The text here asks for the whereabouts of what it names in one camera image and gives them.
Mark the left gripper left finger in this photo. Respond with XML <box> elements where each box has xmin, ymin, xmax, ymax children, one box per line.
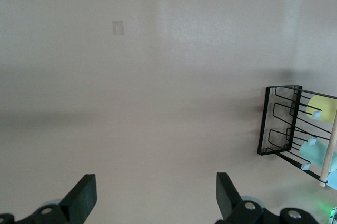
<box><xmin>0</xmin><ymin>173</ymin><xmax>97</xmax><ymax>224</ymax></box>

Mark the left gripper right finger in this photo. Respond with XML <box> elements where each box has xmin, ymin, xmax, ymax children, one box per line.
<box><xmin>215</xmin><ymin>172</ymin><xmax>320</xmax><ymax>224</ymax></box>

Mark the black wire cup holder rack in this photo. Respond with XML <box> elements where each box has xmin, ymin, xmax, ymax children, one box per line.
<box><xmin>257</xmin><ymin>84</ymin><xmax>337</xmax><ymax>188</ymax></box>

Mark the mint green plastic cup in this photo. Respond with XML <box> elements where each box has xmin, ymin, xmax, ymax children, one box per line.
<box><xmin>298</xmin><ymin>137</ymin><xmax>337</xmax><ymax>170</ymax></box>

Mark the light blue plastic cup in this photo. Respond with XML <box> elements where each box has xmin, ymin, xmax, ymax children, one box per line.
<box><xmin>327</xmin><ymin>169</ymin><xmax>337</xmax><ymax>191</ymax></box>

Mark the yellow plastic cup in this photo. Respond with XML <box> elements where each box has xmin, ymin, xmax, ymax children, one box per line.
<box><xmin>306</xmin><ymin>95</ymin><xmax>337</xmax><ymax>124</ymax></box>

